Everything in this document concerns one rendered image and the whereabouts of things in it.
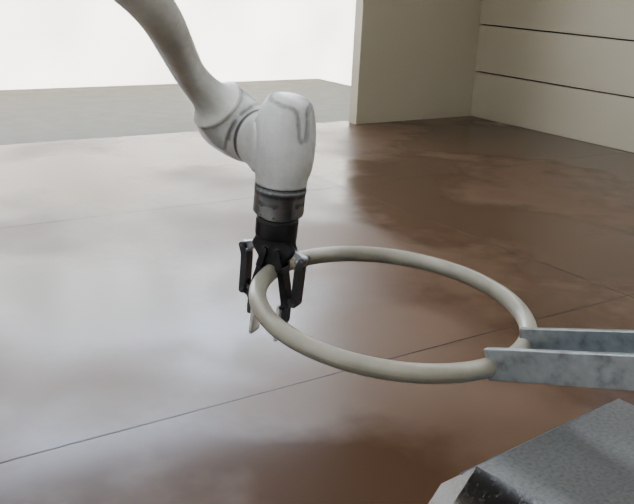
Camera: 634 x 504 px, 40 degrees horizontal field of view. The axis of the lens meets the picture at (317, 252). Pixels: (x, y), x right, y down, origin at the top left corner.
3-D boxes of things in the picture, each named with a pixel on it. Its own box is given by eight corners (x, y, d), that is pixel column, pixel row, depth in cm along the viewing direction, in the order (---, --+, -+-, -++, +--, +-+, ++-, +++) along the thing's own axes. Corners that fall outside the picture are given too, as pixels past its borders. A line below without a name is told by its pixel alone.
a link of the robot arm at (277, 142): (323, 189, 149) (280, 167, 158) (334, 100, 143) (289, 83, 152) (271, 196, 142) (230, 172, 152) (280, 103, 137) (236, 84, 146)
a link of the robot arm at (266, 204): (292, 196, 144) (288, 229, 146) (315, 184, 152) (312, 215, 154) (244, 184, 147) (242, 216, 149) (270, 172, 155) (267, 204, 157)
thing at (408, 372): (584, 326, 152) (588, 311, 151) (431, 426, 116) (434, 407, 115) (365, 240, 180) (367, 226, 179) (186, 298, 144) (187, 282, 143)
